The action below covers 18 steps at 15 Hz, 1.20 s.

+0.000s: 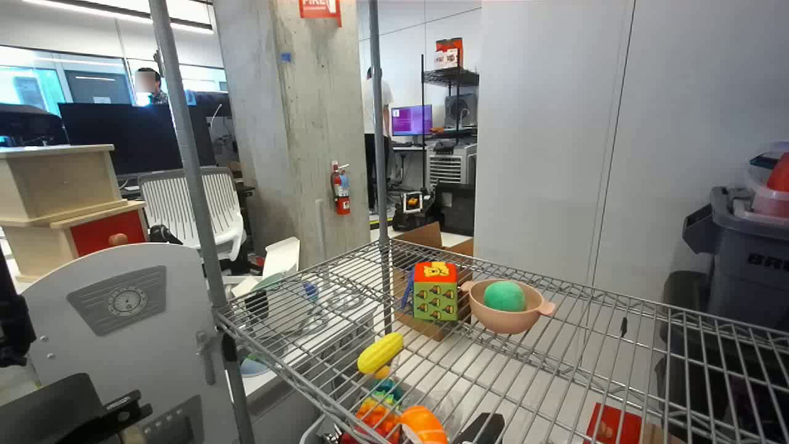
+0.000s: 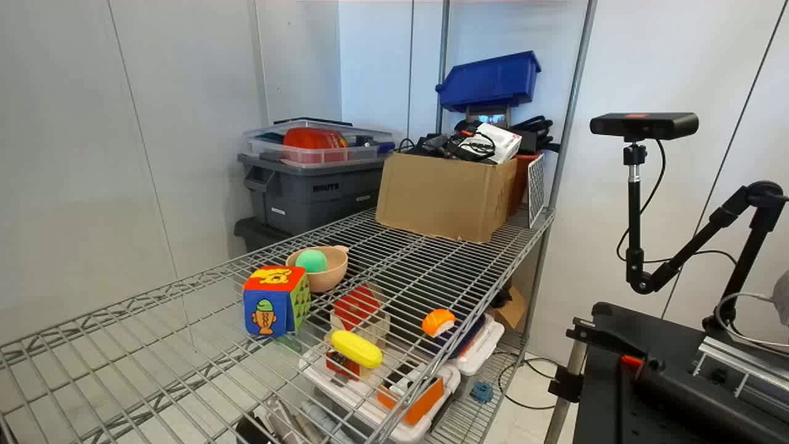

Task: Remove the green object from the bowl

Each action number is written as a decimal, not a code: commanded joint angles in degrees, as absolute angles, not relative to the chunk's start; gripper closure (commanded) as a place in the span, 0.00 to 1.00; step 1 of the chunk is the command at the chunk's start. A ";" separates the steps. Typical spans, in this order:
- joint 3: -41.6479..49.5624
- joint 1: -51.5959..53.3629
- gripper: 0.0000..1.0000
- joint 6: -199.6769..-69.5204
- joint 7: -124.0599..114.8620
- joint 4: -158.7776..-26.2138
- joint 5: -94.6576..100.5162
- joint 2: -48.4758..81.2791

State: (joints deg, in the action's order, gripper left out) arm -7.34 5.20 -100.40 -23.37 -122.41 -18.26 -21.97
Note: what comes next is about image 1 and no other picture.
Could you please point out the monitor with purple screen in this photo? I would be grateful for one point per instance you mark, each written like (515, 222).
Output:
(410, 119)

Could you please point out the red flat item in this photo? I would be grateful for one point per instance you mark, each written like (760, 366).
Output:
(615, 424)

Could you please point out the person with dark hair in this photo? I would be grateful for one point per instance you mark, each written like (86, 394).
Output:
(151, 85)

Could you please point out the black plastic item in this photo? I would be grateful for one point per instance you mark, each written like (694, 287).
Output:
(482, 430)

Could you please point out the colourful soft toy cube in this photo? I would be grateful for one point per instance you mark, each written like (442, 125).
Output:
(434, 297)

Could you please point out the red box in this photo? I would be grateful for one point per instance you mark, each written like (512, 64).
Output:
(448, 51)

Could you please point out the white box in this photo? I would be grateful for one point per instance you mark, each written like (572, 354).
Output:
(282, 255)

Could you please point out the clear container with red lid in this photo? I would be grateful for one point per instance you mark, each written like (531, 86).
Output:
(771, 186)

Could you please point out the large dark monitor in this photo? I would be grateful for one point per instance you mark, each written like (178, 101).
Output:
(124, 136)

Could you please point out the red fire extinguisher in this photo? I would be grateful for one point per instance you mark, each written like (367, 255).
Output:
(341, 188)

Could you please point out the black shelf unit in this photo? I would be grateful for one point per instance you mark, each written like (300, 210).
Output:
(457, 188)

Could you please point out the green soft ball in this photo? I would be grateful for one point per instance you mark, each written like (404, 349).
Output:
(504, 293)

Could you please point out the orange white toy piece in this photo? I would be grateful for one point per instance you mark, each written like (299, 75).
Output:
(421, 424)

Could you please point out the yellow corn toy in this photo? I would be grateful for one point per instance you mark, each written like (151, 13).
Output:
(379, 354)

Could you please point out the red striped toy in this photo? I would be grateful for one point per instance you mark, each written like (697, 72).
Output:
(377, 410)

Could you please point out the wooden toy shelf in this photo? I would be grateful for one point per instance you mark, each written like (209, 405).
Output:
(56, 206)

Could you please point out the red wall sign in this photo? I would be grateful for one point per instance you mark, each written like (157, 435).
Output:
(320, 7)

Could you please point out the grey storage bin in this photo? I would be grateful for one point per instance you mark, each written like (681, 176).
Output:
(748, 262)

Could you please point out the white slatted chair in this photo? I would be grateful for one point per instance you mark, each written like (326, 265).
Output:
(176, 206)

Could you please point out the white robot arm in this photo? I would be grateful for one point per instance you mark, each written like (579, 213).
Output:
(124, 346)

